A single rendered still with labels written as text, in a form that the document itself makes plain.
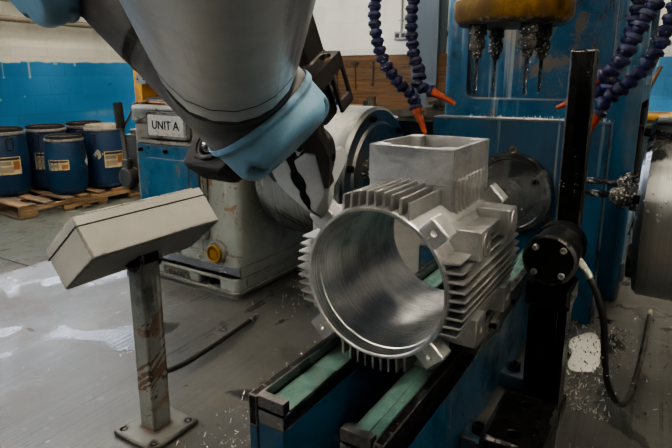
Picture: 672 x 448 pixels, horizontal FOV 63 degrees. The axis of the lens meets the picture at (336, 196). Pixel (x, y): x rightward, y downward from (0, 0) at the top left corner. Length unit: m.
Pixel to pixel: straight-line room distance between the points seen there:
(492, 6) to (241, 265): 0.62
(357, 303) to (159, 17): 0.51
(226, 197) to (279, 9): 0.87
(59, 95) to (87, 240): 6.35
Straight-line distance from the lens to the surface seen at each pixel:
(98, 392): 0.85
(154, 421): 0.73
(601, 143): 0.98
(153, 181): 1.16
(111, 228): 0.60
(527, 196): 1.00
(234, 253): 1.06
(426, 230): 0.51
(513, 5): 0.85
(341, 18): 6.83
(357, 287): 0.66
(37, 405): 0.85
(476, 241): 0.54
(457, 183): 0.59
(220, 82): 0.23
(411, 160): 0.59
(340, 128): 0.92
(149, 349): 0.68
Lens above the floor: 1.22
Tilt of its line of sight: 13 degrees down
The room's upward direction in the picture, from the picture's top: straight up
